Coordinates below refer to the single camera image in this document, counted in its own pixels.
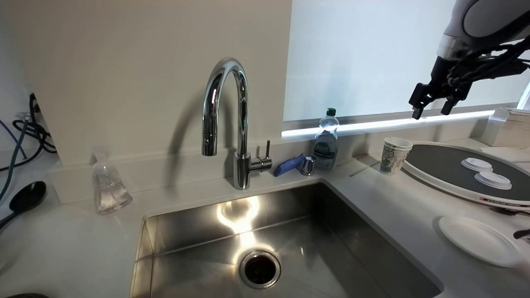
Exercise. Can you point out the chrome faucet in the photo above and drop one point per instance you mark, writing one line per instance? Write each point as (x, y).
(238, 166)

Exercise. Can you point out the white plastic cup lid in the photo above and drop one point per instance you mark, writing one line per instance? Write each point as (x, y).
(475, 164)
(492, 179)

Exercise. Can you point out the black round glossy object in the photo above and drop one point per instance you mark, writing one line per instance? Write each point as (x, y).
(26, 196)

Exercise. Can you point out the round black tray white rim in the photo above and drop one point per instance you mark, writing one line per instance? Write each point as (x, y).
(440, 162)

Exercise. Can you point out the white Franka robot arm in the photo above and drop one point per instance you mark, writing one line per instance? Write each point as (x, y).
(490, 18)

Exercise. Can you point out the white round plate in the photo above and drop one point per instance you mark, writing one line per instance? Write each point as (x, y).
(477, 240)

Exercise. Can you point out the blue dish brush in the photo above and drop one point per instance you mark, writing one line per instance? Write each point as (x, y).
(289, 166)

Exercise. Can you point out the stainless steel sink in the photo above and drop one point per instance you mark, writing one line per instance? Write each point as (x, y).
(286, 237)

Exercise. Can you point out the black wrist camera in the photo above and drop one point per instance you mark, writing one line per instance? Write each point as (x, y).
(496, 63)

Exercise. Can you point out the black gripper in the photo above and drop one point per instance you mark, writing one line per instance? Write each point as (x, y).
(452, 68)

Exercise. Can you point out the printed paper cup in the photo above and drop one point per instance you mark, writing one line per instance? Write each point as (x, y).
(397, 141)
(392, 159)

